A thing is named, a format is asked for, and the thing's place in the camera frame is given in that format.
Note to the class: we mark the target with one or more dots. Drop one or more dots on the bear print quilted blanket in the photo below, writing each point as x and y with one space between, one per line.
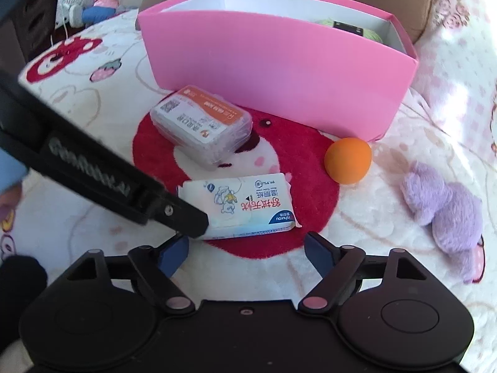
97 105

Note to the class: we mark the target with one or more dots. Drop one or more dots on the brown embroidered cushion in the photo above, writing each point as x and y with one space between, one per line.
415 7

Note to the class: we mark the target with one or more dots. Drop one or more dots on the pink cardboard box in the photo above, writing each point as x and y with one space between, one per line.
271 66

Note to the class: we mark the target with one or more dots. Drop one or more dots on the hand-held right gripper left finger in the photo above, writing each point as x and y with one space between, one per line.
174 254

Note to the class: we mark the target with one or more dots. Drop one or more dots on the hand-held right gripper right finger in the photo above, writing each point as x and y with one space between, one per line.
320 252

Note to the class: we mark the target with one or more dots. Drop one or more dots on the clear plastic box orange label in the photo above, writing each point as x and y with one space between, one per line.
202 124

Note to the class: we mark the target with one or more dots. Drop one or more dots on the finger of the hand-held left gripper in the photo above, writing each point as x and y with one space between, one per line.
186 221

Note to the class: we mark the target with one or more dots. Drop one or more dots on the person's left hand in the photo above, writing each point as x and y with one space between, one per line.
9 208

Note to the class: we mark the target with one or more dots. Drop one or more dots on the orange ball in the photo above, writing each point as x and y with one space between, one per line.
347 161

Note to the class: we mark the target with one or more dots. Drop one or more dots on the purple plush toy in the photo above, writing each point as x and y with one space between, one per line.
442 209

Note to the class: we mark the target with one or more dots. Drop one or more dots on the blue white wet wipes pack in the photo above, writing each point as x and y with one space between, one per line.
252 206

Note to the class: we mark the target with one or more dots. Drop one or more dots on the green yarn ball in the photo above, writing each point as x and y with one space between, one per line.
371 34

